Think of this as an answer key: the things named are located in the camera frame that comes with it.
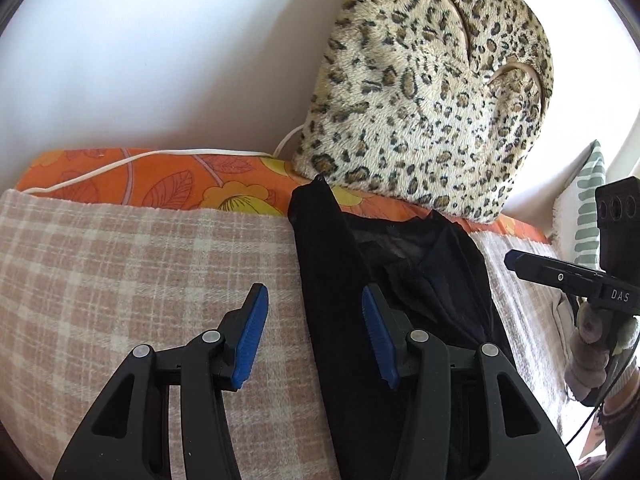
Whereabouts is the thin black cable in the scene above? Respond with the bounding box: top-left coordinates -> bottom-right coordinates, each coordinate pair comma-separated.
565,350 -> 632,447

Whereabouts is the beige plaid blanket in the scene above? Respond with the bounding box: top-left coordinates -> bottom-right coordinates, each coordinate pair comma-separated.
0,189 -> 581,480

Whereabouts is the person's right hand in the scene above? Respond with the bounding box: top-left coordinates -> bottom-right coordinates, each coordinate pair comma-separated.
565,305 -> 640,402

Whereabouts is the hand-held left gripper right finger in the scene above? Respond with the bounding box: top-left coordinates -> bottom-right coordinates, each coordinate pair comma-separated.
361,283 -> 573,480

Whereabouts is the orange floral bed sheet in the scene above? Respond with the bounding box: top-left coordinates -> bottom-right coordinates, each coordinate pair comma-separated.
15,147 -> 551,246

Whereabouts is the black shirt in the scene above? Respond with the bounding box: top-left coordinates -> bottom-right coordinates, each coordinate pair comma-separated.
287,175 -> 518,480

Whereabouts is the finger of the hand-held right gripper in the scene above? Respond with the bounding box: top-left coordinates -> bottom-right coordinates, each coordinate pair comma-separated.
504,249 -> 601,293

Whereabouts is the leopard print cushion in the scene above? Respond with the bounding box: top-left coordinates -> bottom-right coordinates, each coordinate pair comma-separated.
291,0 -> 556,225

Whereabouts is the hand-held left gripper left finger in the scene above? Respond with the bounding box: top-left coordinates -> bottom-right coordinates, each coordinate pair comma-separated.
52,283 -> 270,480

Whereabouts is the person's right forearm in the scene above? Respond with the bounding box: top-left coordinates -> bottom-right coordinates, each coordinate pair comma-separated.
597,360 -> 640,466

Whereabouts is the green striped white pillow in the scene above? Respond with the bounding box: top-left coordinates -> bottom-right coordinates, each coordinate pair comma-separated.
552,140 -> 608,266

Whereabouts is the white cable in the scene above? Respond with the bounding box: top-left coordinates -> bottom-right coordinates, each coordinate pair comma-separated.
22,125 -> 306,196

